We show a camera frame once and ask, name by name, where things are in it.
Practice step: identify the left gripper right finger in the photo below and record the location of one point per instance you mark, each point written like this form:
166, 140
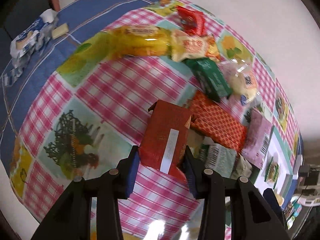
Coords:
192, 169

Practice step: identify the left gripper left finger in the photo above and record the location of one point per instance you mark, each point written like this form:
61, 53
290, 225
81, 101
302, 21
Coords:
128, 169

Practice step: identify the dark red snack packet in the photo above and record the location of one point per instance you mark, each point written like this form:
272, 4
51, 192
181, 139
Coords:
165, 138

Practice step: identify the light green barcode packet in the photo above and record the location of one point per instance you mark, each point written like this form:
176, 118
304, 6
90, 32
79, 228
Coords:
225, 161

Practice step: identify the orange patterned snack packet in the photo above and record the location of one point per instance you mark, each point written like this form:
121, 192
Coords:
209, 119

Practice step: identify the pink checkered plastic tablecloth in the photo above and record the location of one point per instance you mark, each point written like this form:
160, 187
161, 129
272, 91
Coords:
111, 101

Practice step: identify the pink snack packet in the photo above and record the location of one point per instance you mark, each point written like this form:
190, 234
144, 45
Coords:
257, 140

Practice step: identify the green striped cookie packet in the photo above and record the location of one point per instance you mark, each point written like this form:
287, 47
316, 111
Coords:
272, 171

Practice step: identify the white teal-rimmed tray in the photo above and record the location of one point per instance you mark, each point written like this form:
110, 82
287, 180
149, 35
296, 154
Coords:
278, 150

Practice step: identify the green snack packet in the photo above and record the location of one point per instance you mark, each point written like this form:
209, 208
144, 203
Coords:
210, 78

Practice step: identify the small yellow cake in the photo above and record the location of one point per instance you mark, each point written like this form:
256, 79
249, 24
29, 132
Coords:
279, 199

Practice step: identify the clear bag yellow bun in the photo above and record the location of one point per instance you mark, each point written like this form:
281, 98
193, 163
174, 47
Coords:
241, 80

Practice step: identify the cluttered items pile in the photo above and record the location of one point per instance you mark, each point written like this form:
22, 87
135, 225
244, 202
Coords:
292, 211

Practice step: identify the cream swiss roll packet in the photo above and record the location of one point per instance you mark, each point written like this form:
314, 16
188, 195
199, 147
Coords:
184, 46

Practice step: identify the yellow bread packet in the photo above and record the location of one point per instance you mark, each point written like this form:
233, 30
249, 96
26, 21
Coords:
139, 41

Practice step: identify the bright red candy packet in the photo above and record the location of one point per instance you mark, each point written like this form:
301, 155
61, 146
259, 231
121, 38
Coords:
192, 21

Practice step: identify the small white wafer piece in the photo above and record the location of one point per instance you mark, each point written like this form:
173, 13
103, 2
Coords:
60, 31

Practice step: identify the opened blue white wrapper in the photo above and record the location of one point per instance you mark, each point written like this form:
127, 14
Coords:
32, 39

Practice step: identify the blue fabric cloth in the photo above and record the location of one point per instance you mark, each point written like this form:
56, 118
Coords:
84, 18

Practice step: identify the black device with cable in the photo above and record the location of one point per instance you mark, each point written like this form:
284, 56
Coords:
309, 175

